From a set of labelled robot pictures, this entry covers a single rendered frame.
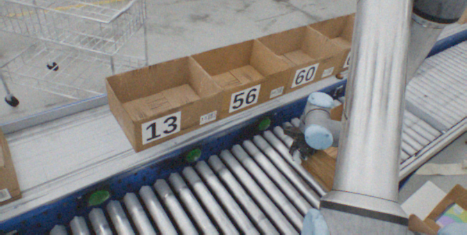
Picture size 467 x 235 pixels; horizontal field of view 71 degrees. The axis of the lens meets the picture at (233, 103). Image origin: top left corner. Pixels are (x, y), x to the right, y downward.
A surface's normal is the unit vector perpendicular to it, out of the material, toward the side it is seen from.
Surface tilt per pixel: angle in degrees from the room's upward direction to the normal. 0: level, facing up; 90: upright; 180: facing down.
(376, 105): 38
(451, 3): 89
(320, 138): 90
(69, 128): 0
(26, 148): 0
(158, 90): 89
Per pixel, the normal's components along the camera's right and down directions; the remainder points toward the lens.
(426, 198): 0.12, -0.75
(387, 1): -0.25, -0.30
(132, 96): 0.58, 0.58
